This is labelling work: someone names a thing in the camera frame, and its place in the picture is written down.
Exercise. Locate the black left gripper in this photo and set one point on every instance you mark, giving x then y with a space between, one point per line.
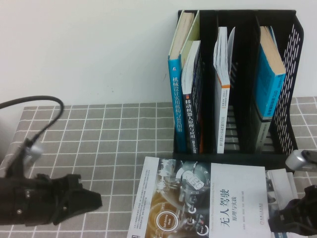
32 198

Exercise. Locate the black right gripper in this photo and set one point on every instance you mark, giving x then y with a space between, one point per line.
309 213

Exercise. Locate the white self-driving book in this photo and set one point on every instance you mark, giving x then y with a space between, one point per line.
237 188

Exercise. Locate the white car suspension book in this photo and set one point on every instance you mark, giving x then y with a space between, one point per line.
280 188

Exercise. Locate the dark grey spine book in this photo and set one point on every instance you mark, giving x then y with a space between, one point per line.
263 134

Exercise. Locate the white book orange stripe spine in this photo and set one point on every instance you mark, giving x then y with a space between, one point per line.
224 111

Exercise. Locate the teal hardcover mechanical design book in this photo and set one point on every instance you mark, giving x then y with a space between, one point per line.
176 104

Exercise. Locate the black spine mobile robot book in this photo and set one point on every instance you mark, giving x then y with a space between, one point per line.
191 119

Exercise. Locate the teal paperback book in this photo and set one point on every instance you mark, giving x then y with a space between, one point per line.
267 81

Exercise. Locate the black plastic book stand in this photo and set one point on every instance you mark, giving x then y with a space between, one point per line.
244 74

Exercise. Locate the grey checked tablecloth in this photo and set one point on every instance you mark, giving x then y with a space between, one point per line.
99 148

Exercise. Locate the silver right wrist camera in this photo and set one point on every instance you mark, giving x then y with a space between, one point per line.
296 160

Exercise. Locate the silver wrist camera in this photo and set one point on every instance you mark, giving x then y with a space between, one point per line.
34 150
296 160

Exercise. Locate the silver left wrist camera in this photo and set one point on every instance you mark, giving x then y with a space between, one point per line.
34 150

